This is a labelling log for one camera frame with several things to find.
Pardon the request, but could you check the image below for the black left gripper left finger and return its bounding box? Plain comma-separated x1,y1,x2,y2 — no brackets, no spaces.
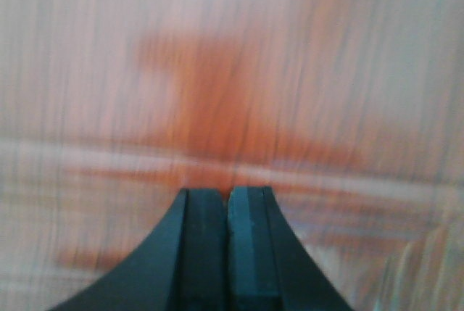
54,188,228,310

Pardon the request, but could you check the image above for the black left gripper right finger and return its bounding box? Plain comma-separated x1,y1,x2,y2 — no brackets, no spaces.
228,186,350,310

